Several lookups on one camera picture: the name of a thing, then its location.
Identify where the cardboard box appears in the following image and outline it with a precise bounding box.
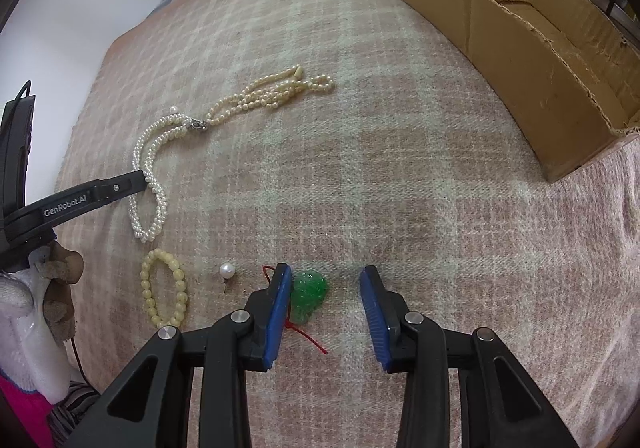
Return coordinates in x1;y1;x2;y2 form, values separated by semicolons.
365;0;640;185

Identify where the white pearl necklace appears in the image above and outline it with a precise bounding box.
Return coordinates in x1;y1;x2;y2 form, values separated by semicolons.
129;106;208;245

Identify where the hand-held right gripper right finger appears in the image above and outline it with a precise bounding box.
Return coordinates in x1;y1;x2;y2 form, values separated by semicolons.
360;265;581;448

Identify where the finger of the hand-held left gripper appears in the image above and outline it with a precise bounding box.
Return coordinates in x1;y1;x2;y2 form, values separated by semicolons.
97;169;149;205

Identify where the green pendant with red cord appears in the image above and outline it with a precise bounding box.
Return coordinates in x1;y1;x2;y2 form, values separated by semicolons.
263;265;329;355

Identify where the person's left hand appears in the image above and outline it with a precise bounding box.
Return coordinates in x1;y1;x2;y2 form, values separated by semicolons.
0;243;83;404

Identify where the pink garment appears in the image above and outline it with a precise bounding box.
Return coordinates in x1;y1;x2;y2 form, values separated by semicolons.
0;373;51;448

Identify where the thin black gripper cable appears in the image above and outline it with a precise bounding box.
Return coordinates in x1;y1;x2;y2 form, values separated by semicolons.
70;335;93;389

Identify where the cream bead bracelet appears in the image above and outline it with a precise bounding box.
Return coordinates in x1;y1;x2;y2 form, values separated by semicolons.
141;249;190;329

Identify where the striped cloth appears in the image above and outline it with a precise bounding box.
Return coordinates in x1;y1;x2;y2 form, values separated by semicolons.
47;380;103;448

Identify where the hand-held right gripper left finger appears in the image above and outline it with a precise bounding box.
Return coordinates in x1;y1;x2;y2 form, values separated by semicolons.
75;264;292;448

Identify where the cream bead necklace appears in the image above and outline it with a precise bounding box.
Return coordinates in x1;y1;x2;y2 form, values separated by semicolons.
202;65;336;129

